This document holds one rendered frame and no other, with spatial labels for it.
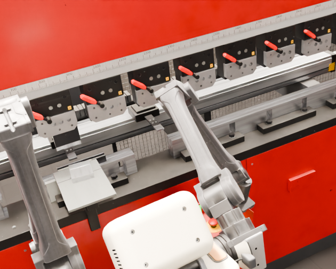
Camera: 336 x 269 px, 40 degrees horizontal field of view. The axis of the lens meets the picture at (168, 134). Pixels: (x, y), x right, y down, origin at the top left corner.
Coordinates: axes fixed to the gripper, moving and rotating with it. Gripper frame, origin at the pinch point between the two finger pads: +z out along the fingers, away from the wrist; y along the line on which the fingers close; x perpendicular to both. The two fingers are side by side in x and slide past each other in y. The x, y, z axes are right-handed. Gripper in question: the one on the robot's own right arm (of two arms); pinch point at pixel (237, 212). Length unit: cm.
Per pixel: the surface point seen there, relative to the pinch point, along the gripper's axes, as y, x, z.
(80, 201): 30, 51, -13
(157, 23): 54, 1, -57
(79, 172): 46, 43, -9
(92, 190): 33, 45, -12
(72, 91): 100, 19, -3
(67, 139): 55, 42, -19
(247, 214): -1.9, -4.2, 2.4
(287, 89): 56, -93, 17
